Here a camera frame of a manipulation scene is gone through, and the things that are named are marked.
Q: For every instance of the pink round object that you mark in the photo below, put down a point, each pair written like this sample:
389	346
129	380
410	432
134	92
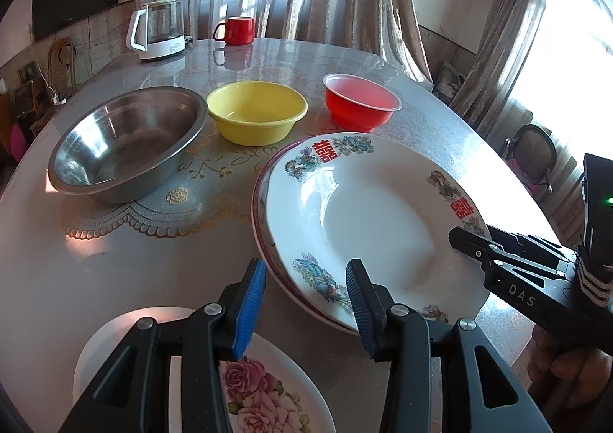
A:
19	141

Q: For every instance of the wooden cabinet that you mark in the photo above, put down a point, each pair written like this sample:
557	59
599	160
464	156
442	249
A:
28	102

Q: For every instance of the red mug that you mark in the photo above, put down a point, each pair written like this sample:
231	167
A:
239	30

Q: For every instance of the red-rimmed plate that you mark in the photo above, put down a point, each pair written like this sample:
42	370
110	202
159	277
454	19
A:
259	217

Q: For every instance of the stainless steel bowl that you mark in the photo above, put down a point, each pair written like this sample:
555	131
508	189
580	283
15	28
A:
124	141

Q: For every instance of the white glass electric kettle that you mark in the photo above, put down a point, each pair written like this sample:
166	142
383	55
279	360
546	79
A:
163	26

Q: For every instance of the white plate with rose print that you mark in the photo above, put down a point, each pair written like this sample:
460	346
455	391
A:
268	394

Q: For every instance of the person's right hand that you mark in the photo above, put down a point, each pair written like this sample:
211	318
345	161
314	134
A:
570	366

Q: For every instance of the red plastic bowl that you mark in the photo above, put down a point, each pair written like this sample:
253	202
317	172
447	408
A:
354	114

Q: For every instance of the white plate with bird print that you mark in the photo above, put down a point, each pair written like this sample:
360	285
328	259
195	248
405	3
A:
373	203

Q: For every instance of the yellow plastic bowl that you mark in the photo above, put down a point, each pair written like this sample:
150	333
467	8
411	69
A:
254	102

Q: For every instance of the patterned cushion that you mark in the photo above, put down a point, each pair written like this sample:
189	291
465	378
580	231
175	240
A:
450	83

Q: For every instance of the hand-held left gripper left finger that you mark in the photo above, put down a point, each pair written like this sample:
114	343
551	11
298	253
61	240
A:
251	308

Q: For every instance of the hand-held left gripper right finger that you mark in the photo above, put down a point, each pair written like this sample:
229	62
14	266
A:
359	308

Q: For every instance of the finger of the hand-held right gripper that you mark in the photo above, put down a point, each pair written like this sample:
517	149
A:
474	248
531	244

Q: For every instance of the white power strip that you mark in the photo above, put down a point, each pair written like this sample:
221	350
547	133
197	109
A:
58	100

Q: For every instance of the dark round-backed chair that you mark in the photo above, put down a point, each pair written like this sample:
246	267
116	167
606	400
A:
531	150

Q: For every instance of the narrow beige curtain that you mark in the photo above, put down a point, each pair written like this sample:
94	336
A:
498	54

